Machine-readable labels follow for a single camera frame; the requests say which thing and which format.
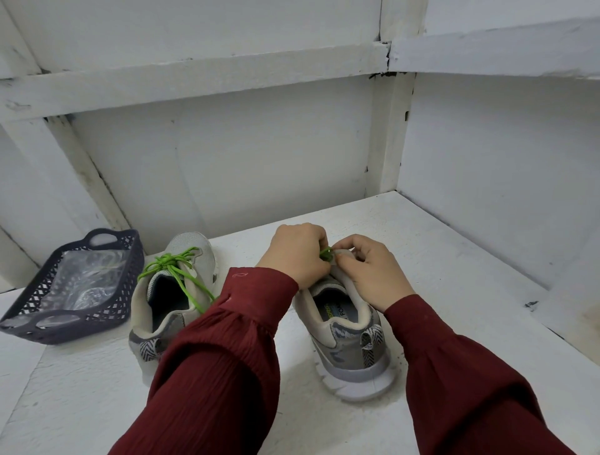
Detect grey mesh shoe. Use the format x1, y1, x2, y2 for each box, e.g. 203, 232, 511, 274
292, 248, 399, 404
127, 231, 218, 386

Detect person's right hand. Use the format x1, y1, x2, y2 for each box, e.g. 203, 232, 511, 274
331, 233, 416, 313

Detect person's left hand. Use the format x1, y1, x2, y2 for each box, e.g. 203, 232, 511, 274
257, 222, 334, 291

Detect person's right forearm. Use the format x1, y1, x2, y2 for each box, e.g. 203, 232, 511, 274
383, 293, 576, 455

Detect person's left forearm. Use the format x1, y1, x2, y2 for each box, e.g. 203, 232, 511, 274
109, 266, 300, 455

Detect clear plastic bag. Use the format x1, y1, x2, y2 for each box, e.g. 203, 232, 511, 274
34, 248, 129, 313

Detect dark plastic lattice basket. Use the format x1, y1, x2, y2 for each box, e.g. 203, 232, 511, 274
0, 227, 146, 345

